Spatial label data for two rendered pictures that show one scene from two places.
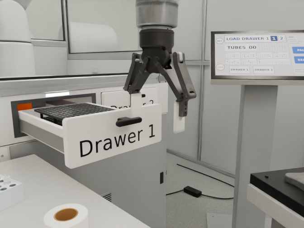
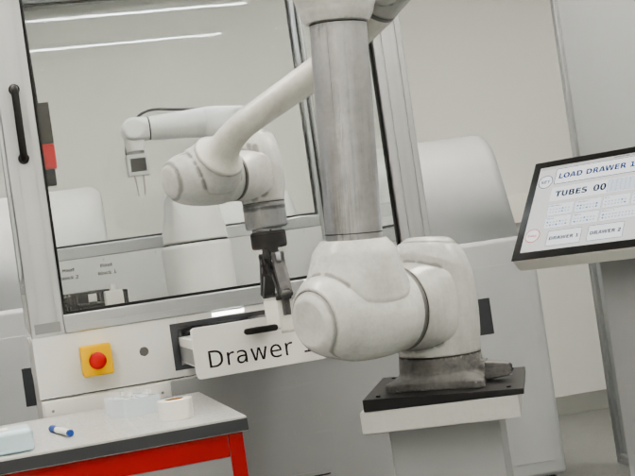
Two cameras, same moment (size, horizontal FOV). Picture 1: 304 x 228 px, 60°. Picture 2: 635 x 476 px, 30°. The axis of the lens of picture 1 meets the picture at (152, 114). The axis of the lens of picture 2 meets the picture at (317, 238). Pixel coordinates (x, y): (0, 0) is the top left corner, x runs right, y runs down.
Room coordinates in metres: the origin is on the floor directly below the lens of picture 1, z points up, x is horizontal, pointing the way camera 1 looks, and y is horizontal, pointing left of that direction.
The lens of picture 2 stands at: (-1.52, -1.34, 1.06)
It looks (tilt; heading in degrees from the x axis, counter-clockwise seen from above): 1 degrees up; 30
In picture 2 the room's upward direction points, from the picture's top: 8 degrees counter-clockwise
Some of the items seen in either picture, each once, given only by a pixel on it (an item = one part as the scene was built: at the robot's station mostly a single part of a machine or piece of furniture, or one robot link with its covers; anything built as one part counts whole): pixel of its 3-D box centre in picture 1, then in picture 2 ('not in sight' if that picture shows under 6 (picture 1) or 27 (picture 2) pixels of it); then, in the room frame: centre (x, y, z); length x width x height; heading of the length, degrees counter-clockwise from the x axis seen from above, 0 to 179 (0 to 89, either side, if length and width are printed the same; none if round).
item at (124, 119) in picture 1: (125, 121); (260, 329); (0.62, 0.06, 0.91); 0.07 x 0.04 x 0.01; 135
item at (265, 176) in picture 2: not in sight; (253, 166); (0.58, -0.01, 1.25); 0.13 x 0.11 x 0.16; 163
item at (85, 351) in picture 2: not in sight; (96, 359); (0.62, 0.53, 0.88); 0.07 x 0.05 x 0.07; 135
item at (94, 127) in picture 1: (119, 131); (259, 343); (0.64, 0.08, 0.87); 0.29 x 0.02 x 0.11; 135
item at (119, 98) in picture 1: (132, 102); not in sight; (1.09, 0.08, 0.87); 0.29 x 0.02 x 0.11; 135
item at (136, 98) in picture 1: (136, 107); (272, 314); (0.64, 0.04, 0.93); 0.03 x 0.01 x 0.07; 135
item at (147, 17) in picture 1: (156, 16); (265, 217); (0.59, -0.01, 1.14); 0.09 x 0.09 x 0.06
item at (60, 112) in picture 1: (78, 120); not in sight; (0.78, 0.22, 0.87); 0.22 x 0.18 x 0.06; 45
